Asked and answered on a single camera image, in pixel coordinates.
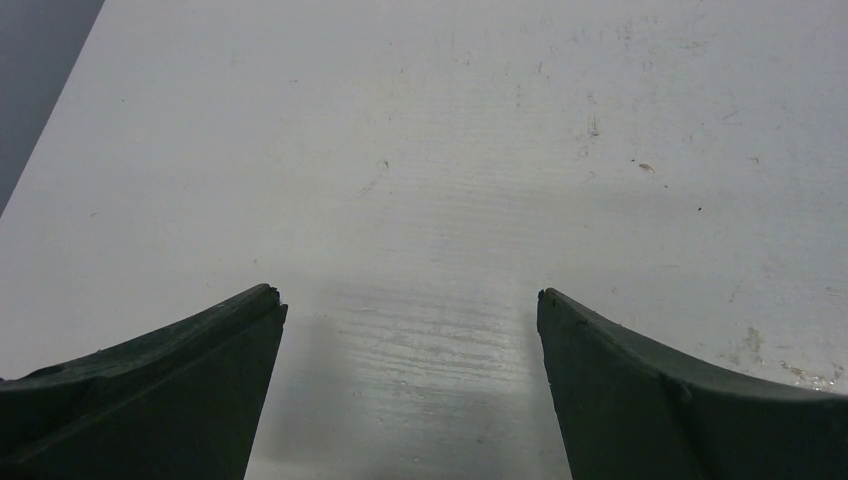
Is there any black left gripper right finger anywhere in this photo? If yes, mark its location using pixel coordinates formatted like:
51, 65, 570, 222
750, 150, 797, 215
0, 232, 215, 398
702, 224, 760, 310
537, 288, 847, 479

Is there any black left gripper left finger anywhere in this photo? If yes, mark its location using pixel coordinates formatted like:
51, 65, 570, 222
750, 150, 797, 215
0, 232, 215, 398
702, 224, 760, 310
1, 284, 287, 479

